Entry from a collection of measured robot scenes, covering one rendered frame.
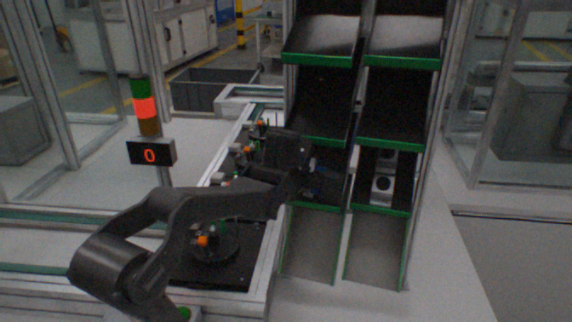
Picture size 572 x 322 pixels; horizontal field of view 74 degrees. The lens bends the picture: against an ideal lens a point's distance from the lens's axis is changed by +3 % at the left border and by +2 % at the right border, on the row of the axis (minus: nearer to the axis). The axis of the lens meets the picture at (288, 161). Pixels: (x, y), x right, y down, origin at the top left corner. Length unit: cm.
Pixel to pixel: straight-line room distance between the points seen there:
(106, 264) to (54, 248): 96
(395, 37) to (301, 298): 71
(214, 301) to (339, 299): 34
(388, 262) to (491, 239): 80
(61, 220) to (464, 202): 140
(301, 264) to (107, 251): 64
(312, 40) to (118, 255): 54
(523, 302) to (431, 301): 87
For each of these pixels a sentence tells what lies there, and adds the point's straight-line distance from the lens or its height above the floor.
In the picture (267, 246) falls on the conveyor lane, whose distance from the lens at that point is 110.
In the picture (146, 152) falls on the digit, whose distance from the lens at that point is 110.
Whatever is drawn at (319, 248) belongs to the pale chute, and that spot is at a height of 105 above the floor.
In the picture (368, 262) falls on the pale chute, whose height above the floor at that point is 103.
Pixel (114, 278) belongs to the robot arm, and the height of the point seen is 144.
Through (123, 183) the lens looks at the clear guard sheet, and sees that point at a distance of 127.
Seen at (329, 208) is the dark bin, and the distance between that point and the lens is 83.
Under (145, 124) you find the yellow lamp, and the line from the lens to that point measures 106.
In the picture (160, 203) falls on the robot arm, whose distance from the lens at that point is 43.
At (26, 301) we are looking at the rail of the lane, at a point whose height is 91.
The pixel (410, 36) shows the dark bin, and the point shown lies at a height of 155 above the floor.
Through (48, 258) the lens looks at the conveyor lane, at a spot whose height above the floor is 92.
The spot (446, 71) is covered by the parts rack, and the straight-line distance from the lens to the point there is 86.
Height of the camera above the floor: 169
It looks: 29 degrees down
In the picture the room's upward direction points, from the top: straight up
